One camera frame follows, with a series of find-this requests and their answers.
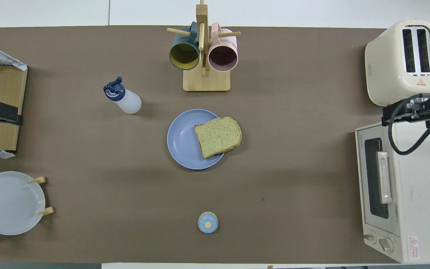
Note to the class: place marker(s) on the slice of toast bread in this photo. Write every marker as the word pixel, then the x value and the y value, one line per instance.
pixel 218 136

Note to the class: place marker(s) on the white toaster oven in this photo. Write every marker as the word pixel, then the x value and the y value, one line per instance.
pixel 424 209

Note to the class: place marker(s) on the blue round plate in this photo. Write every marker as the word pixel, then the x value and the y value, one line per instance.
pixel 183 142

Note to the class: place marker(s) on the translucent bottle navy cap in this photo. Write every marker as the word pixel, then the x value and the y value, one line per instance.
pixel 129 102

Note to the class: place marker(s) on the grey round plate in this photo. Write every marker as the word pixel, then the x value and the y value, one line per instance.
pixel 9 203

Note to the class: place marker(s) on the cream two-slot toaster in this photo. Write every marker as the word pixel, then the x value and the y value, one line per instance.
pixel 383 67

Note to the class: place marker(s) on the dark teal mug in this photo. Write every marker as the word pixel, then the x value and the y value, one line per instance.
pixel 184 56

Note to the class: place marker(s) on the pink ribbed mug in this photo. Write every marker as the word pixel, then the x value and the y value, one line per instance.
pixel 222 58

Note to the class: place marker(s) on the wooden mug tree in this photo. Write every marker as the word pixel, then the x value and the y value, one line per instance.
pixel 206 81

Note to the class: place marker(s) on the brown table mat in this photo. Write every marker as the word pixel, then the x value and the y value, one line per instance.
pixel 293 186

